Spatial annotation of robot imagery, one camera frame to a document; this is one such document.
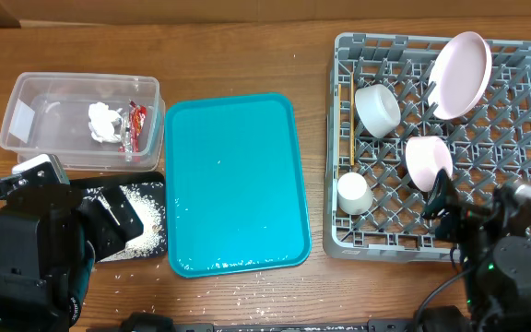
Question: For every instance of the black tray bin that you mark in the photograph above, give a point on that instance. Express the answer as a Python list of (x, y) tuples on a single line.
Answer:
[(119, 179)]

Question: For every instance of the red silver snack wrapper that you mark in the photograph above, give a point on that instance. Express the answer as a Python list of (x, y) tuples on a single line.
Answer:
[(131, 127)]

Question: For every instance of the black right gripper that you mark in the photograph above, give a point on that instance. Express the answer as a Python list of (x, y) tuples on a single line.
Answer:
[(459, 218)]

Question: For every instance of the white cup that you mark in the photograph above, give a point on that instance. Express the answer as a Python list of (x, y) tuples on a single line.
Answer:
[(354, 195)]

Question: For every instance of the small pink bowl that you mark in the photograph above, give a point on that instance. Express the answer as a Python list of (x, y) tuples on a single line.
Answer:
[(425, 156)]

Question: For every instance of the grey dishwasher rack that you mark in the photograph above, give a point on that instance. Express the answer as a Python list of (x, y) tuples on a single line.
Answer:
[(490, 145)]

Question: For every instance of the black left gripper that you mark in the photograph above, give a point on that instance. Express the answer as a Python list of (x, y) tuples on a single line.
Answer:
[(112, 235)]

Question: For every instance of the white napkin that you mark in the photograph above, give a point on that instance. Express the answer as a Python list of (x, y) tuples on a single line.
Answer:
[(102, 123)]

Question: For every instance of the wooden chopstick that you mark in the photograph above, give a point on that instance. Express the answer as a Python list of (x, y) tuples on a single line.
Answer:
[(351, 120), (339, 92)]

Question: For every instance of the clear plastic bin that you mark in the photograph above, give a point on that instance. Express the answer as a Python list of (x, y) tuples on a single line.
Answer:
[(47, 112)]

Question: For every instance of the grey bowl with rice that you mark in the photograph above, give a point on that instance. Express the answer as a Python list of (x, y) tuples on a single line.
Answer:
[(378, 109)]

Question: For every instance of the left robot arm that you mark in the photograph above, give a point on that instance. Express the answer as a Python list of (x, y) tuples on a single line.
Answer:
[(50, 238)]

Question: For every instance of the teal serving tray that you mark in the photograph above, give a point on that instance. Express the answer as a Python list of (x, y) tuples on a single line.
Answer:
[(235, 194)]

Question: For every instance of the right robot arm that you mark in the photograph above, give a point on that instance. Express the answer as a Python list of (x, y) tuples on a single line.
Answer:
[(494, 262)]

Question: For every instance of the large white plate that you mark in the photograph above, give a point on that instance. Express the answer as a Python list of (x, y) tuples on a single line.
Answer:
[(461, 74)]

